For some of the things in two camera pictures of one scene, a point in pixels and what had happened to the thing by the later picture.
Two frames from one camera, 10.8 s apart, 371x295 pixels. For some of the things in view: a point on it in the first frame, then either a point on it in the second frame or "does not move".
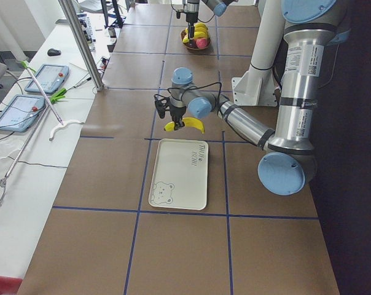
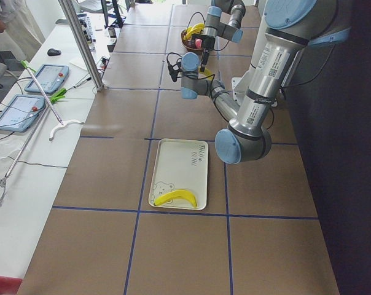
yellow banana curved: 201,27 does not move
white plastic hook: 59,125 does not move
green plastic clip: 58,96 does not move
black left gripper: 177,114 → 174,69
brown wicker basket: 194,46 does not move
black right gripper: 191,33 → 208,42
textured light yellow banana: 185,39 → 207,74
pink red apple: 201,42 does not move
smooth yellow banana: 188,121 → 179,193
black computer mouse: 53,52 does not move
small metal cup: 112,32 does not move
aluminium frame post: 85,44 does not move
